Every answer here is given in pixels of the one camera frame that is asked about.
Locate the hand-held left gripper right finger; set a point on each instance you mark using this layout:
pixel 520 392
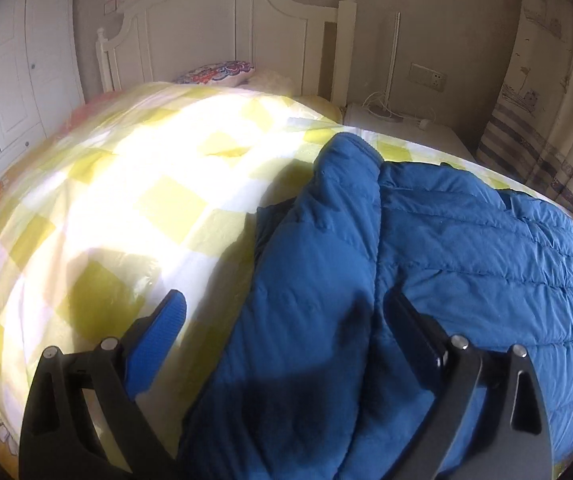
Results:
pixel 419 330

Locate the wall power socket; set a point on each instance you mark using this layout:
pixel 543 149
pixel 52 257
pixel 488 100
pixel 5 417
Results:
pixel 428 77

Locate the peach fluffy pillow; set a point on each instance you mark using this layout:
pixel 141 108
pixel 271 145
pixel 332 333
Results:
pixel 274 80

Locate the silver pole lamp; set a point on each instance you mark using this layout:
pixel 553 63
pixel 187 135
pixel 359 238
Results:
pixel 394 60

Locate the white bed headboard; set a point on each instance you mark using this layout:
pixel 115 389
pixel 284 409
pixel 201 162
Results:
pixel 276 20

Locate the blue down jacket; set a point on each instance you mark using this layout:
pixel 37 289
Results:
pixel 441 240

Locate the white nightstand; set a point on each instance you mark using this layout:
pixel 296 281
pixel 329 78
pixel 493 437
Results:
pixel 436 137

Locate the embroidered patterned pillow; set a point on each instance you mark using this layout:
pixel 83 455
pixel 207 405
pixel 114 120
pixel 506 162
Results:
pixel 216 72

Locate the printed striped curtain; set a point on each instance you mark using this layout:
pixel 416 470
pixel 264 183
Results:
pixel 541 85

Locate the yellow checked bed sheet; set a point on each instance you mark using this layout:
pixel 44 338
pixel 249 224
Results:
pixel 141 185

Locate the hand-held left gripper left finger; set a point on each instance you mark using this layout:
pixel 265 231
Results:
pixel 159 345

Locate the white wardrobe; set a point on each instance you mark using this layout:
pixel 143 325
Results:
pixel 16 70

